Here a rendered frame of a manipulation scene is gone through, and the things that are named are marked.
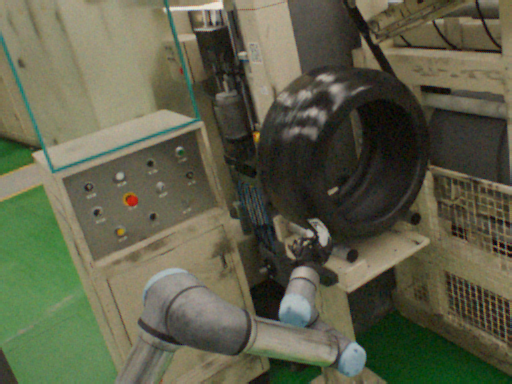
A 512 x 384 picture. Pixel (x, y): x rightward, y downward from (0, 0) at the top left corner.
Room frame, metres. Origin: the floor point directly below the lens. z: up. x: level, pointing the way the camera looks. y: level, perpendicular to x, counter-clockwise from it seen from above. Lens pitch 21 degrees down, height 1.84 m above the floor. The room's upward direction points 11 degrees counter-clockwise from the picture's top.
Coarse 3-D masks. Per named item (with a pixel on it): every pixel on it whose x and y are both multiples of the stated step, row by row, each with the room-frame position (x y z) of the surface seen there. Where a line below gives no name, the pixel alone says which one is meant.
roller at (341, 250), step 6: (294, 228) 1.80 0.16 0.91; (300, 228) 1.77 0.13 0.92; (300, 234) 1.76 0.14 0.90; (336, 246) 1.60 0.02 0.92; (342, 246) 1.59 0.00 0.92; (348, 246) 1.58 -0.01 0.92; (336, 252) 1.59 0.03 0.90; (342, 252) 1.57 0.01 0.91; (348, 252) 1.55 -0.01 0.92; (354, 252) 1.56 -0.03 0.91; (342, 258) 1.57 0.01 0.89; (348, 258) 1.54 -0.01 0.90; (354, 258) 1.55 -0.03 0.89
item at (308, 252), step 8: (296, 240) 1.42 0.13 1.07; (304, 240) 1.40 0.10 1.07; (312, 240) 1.36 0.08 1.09; (296, 248) 1.37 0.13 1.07; (304, 248) 1.34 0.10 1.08; (312, 248) 1.36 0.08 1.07; (320, 248) 1.39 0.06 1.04; (296, 256) 1.37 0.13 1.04; (304, 256) 1.32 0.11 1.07; (312, 256) 1.36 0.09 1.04; (320, 256) 1.35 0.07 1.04; (328, 256) 1.38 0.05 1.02; (296, 264) 1.31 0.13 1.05; (304, 264) 1.30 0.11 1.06; (312, 264) 1.30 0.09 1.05; (320, 264) 1.36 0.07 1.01
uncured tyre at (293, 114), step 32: (288, 96) 1.69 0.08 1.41; (320, 96) 1.59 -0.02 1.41; (352, 96) 1.60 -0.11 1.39; (384, 96) 1.66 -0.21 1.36; (288, 128) 1.58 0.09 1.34; (320, 128) 1.54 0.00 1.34; (384, 128) 1.96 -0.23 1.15; (416, 128) 1.73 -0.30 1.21; (288, 160) 1.53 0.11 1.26; (320, 160) 1.52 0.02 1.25; (384, 160) 1.94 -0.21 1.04; (416, 160) 1.73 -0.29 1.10; (288, 192) 1.53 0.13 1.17; (320, 192) 1.51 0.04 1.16; (352, 192) 1.89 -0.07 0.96; (384, 192) 1.85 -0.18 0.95; (416, 192) 1.71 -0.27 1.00; (352, 224) 1.55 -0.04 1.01; (384, 224) 1.62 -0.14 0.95
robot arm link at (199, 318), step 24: (192, 312) 0.95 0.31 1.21; (216, 312) 0.95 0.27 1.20; (240, 312) 0.98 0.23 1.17; (192, 336) 0.93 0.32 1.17; (216, 336) 0.93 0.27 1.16; (240, 336) 0.94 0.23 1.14; (264, 336) 0.98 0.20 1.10; (288, 336) 1.01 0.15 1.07; (312, 336) 1.05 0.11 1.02; (336, 336) 1.11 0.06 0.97; (288, 360) 1.02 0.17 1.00; (312, 360) 1.03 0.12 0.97; (336, 360) 1.06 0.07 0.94; (360, 360) 1.08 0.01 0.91
